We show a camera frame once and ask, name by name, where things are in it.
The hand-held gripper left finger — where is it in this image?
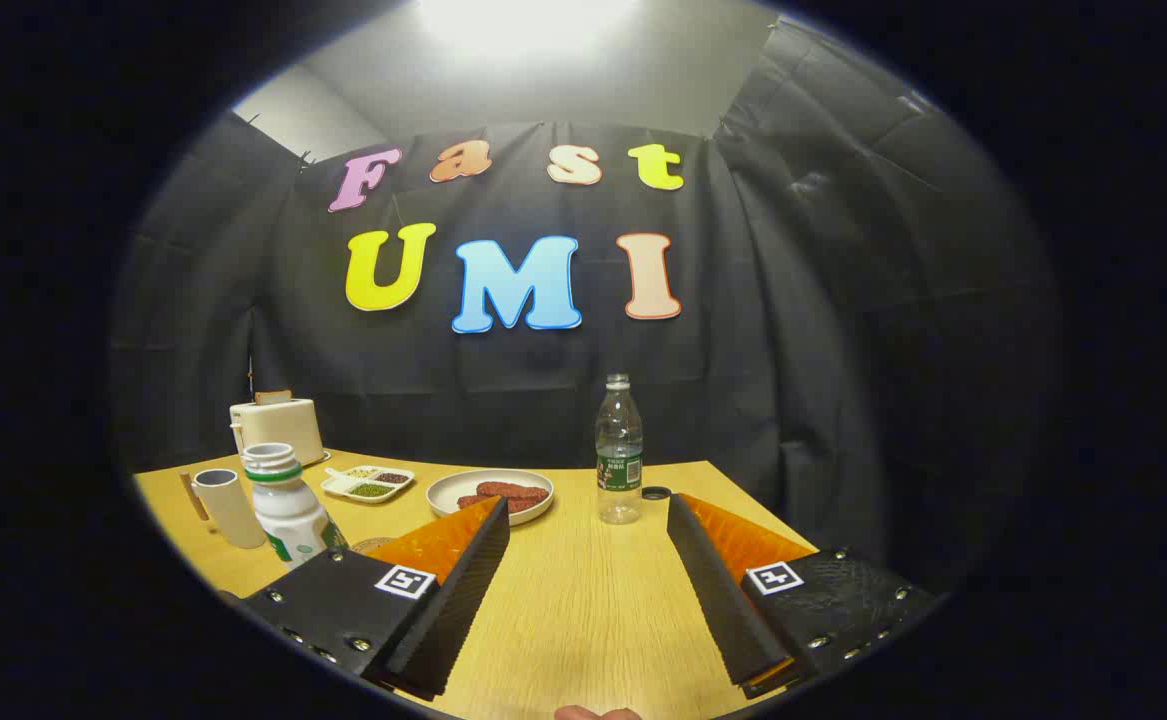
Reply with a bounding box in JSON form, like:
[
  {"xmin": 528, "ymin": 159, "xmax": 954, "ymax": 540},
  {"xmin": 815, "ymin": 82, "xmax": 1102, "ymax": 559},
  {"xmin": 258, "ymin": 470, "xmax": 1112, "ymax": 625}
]
[{"xmin": 241, "ymin": 495, "xmax": 512, "ymax": 701}]

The white cup wooden handle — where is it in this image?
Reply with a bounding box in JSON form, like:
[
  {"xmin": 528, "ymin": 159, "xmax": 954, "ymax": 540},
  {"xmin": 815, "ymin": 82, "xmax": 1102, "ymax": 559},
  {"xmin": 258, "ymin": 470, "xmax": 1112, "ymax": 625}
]
[{"xmin": 180, "ymin": 467, "xmax": 267, "ymax": 550}]

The wooden table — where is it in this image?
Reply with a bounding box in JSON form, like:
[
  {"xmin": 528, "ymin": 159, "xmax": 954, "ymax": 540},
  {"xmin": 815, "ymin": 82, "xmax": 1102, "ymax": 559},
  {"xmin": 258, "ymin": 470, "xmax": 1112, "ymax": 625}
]
[{"xmin": 131, "ymin": 448, "xmax": 824, "ymax": 720}]

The cream toaster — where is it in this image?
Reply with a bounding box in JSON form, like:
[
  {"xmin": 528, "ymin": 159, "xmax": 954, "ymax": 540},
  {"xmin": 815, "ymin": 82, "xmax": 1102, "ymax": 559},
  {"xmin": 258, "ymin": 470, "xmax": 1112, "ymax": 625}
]
[{"xmin": 229, "ymin": 398, "xmax": 326, "ymax": 467}]

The white round plate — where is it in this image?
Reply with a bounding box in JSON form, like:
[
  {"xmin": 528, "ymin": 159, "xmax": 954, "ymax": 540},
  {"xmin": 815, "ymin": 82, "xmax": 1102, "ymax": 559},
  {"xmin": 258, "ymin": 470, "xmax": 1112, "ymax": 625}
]
[{"xmin": 426, "ymin": 469, "xmax": 555, "ymax": 527}]

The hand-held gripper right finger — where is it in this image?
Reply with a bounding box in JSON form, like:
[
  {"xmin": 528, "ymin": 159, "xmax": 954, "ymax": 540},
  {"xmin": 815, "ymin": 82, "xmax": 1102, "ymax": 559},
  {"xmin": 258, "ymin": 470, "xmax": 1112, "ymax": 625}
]
[{"xmin": 665, "ymin": 492, "xmax": 936, "ymax": 701}]

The white divided dish with beans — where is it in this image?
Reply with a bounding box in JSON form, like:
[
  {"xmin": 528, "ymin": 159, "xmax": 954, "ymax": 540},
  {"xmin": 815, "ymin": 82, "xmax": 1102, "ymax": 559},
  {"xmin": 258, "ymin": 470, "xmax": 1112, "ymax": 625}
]
[{"xmin": 321, "ymin": 465, "xmax": 416, "ymax": 504}]

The white juice bottle green label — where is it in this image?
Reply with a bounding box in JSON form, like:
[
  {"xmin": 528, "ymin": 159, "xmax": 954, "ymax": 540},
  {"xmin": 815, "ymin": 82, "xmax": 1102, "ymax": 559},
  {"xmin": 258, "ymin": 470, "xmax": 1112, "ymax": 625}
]
[{"xmin": 241, "ymin": 442, "xmax": 349, "ymax": 571}]

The clear plastic water bottle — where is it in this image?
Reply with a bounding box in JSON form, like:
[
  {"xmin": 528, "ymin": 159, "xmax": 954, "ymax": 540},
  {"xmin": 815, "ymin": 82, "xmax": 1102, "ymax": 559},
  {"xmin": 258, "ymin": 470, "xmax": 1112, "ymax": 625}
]
[{"xmin": 595, "ymin": 374, "xmax": 644, "ymax": 525}]

